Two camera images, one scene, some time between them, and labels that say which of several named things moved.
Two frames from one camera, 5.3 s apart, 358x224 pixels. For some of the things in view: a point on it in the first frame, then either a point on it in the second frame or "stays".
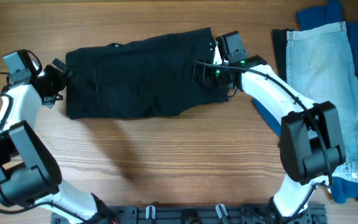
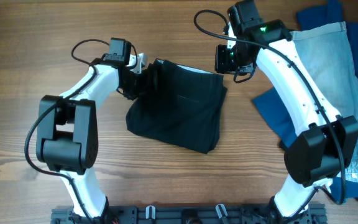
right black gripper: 207,76 to 222,65
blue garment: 332,14 stays
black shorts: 148,76 to 184,107
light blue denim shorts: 321,68 stays
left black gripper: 60,78 to 145,86
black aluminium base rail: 196,214 stays
